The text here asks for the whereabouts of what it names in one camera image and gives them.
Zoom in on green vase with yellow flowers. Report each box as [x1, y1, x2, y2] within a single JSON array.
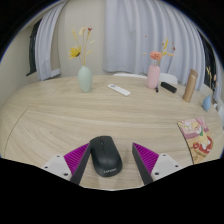
[[68, 27, 96, 94]]

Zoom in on narrow white curtain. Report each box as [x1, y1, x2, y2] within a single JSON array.
[[34, 0, 68, 82], [213, 54, 224, 104]]

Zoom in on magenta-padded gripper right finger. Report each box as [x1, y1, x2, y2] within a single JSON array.
[[131, 142, 184, 185]]

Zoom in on dark framed window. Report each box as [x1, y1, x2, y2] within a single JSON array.
[[198, 31, 218, 94], [25, 19, 43, 77]]

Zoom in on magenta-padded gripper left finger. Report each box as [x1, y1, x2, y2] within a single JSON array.
[[41, 142, 93, 186]]

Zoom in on blue vase with dried stems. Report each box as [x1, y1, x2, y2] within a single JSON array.
[[202, 65, 218, 112]]

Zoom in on colourful printed mouse pad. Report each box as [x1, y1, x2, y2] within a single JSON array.
[[176, 117, 214, 165]]

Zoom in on pink vase with flowers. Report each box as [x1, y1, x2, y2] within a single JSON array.
[[143, 38, 176, 90]]

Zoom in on white remote control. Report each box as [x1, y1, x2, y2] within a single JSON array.
[[107, 83, 132, 98]]

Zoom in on wide white curtain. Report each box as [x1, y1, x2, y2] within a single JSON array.
[[102, 0, 206, 91]]

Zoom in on black rectangular case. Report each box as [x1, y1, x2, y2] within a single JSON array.
[[160, 81, 178, 94]]

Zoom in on black computer mouse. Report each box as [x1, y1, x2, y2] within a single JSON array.
[[88, 135, 123, 178]]

